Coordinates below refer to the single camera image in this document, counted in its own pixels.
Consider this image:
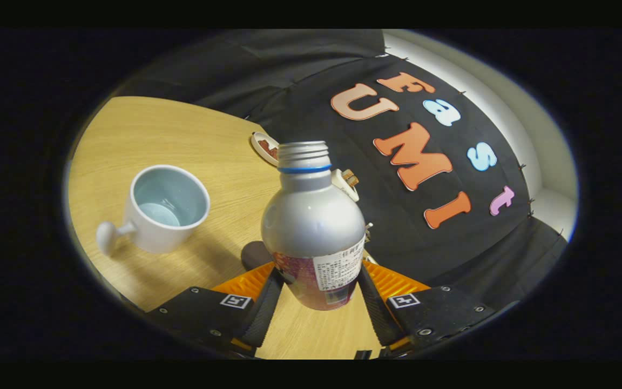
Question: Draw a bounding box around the white toaster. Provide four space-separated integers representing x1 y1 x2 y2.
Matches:
331 169 360 202

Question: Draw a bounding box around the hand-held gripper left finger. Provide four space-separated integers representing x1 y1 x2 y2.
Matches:
146 261 286 355

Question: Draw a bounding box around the wooden table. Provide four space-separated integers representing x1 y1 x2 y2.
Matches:
67 96 384 360

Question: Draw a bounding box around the silver juice bottle red label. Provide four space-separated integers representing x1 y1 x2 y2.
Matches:
261 141 367 311

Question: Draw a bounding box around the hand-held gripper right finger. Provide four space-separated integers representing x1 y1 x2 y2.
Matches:
357 259 498 354

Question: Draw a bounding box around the white cup blue inside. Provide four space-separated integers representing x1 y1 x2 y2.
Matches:
96 165 211 257

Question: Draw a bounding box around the dark round coaster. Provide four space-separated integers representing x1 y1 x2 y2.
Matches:
241 241 275 272

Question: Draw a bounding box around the white round plate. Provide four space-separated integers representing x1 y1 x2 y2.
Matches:
251 131 280 166

